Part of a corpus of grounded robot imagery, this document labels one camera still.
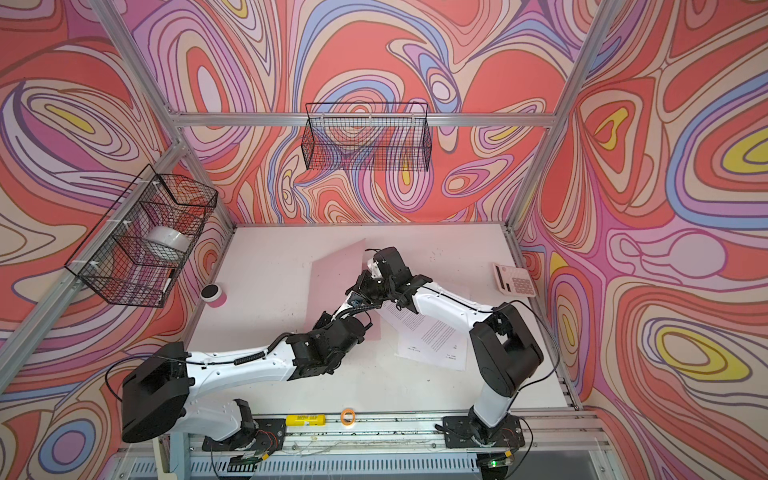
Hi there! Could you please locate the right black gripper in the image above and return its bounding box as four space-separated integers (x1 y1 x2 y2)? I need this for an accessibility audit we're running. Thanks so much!
345 269 395 308

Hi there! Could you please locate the printed English text sheet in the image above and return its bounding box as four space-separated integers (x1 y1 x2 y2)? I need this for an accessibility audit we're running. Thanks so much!
378 302 453 354

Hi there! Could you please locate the pink file folder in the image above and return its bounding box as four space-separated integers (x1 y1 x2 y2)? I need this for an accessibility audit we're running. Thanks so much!
304 238 368 331

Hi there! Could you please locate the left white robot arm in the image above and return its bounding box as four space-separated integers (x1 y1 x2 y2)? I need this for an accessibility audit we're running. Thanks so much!
121 313 372 451

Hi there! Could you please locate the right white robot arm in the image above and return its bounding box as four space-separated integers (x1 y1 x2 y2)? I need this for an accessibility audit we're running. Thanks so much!
357 247 544 438

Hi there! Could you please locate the printed Chinese text sheet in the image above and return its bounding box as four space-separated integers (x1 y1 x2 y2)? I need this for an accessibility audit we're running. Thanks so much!
387 307 467 371

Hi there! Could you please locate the yellow label strip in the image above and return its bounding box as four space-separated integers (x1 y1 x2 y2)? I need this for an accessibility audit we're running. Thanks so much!
285 414 326 427

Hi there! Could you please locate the pink tape roll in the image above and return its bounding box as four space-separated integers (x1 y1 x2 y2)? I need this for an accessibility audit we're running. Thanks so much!
200 283 227 308

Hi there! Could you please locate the white tape roll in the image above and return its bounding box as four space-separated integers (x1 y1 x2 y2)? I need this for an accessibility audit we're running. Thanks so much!
145 225 191 251

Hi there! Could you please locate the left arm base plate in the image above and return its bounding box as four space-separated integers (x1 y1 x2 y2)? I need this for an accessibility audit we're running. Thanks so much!
202 418 287 454

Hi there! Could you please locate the black wire basket back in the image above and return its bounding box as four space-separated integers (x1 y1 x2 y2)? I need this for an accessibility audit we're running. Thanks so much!
301 101 432 172

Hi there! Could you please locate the black wire basket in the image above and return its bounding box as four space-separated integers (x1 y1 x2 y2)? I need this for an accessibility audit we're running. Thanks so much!
65 165 218 308
301 101 432 172

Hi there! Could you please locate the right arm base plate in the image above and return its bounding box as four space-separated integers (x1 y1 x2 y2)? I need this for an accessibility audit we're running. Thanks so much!
435 415 526 452

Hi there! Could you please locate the black wire basket left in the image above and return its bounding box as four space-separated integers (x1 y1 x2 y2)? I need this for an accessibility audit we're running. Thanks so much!
65 165 218 308

